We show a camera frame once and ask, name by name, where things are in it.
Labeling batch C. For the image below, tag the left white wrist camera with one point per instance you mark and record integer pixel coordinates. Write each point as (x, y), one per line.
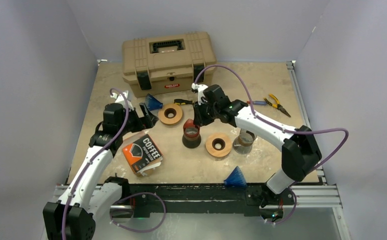
(124, 98)

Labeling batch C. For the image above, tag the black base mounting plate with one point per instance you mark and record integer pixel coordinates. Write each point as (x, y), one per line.
(202, 198)

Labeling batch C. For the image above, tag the yellow black pliers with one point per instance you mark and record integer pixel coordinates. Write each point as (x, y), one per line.
(277, 105)

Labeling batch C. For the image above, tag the blue plastic dripper cone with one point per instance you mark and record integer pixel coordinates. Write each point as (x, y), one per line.
(152, 103)

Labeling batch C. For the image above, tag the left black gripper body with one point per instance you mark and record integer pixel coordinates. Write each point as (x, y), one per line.
(134, 123)

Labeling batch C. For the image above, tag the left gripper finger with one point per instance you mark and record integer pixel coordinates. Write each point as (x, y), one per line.
(145, 110)
(149, 121)

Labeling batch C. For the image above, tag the black yellow screwdriver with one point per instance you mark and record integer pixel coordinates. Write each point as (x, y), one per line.
(179, 101)

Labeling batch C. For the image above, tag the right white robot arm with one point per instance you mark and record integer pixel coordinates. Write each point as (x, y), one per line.
(298, 146)

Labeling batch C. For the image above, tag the tan plastic toolbox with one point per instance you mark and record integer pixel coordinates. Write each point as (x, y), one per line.
(166, 64)

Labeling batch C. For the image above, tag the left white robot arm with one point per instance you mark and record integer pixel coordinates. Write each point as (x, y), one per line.
(73, 216)

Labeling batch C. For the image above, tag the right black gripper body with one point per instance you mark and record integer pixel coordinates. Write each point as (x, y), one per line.
(213, 110)

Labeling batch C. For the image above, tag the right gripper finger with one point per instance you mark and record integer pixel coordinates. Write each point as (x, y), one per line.
(197, 114)
(207, 118)

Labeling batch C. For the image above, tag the blue red screwdriver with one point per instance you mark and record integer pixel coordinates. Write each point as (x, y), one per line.
(257, 102)

